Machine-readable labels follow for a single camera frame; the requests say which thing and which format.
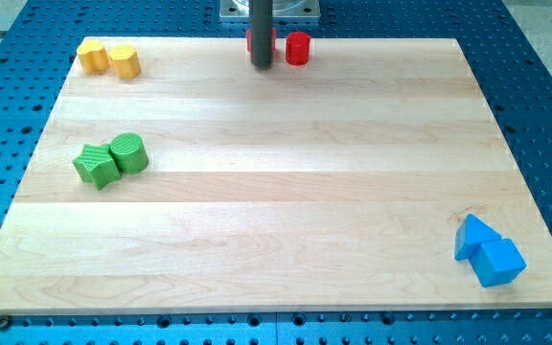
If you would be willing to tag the red star block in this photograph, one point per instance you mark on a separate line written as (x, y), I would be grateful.
(248, 37)

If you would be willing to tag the green star block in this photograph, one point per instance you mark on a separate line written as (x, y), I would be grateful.
(96, 165)

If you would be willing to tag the yellow hexagon block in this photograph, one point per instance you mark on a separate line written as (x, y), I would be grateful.
(124, 61)

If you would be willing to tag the light wooden board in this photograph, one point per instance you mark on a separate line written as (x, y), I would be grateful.
(335, 186)

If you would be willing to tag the red cylinder block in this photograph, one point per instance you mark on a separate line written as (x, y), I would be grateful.
(298, 48)

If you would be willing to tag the green cylinder block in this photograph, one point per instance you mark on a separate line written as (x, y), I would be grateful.
(129, 153)

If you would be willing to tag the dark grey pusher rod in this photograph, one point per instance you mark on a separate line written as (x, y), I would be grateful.
(261, 23)

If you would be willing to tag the silver robot mounting plate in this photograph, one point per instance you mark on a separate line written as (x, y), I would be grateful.
(238, 10)

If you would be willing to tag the blue triangle block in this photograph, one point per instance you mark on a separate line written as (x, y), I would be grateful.
(470, 235)

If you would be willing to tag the blue cube block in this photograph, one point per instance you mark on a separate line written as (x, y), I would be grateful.
(497, 263)

